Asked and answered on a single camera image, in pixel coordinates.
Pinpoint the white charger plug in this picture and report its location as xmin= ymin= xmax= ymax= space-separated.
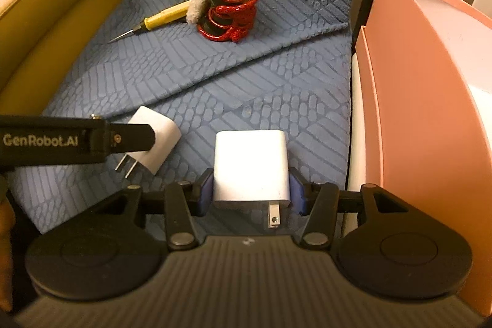
xmin=213 ymin=130 xmax=291 ymax=229
xmin=114 ymin=106 xmax=182 ymax=179

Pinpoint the person's left hand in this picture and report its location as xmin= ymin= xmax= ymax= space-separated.
xmin=0 ymin=176 xmax=16 ymax=311

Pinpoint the tan leather sofa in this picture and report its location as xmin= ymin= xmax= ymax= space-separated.
xmin=1 ymin=0 xmax=123 ymax=116

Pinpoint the blue textured sofa cover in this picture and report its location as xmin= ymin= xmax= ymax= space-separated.
xmin=6 ymin=0 xmax=371 ymax=237

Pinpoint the pink storage box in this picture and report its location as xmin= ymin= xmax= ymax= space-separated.
xmin=355 ymin=0 xmax=491 ymax=315

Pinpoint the red black lion figurine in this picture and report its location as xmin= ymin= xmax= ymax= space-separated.
xmin=197 ymin=0 xmax=259 ymax=42

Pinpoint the yellow handled screwdriver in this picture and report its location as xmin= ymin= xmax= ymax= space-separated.
xmin=109 ymin=1 xmax=191 ymax=44

